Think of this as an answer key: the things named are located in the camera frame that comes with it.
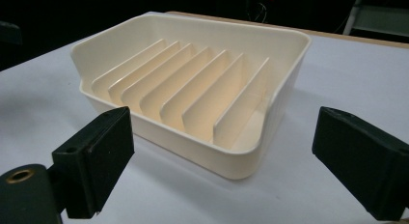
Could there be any cream plastic divider rack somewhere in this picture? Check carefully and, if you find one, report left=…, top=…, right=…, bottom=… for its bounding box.
left=70, top=12, right=313, bottom=181

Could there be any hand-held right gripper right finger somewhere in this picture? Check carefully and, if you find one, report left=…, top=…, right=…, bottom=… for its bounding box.
left=311, top=105, right=409, bottom=222

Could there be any thin dangling cable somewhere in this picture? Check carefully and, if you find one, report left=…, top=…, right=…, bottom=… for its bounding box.
left=252, top=1, right=268, bottom=24

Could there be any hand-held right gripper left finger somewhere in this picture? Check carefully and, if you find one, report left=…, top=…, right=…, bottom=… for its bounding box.
left=51, top=105, right=136, bottom=220

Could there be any grey metal stand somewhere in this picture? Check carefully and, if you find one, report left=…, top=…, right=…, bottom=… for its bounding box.
left=341, top=0, right=409, bottom=39

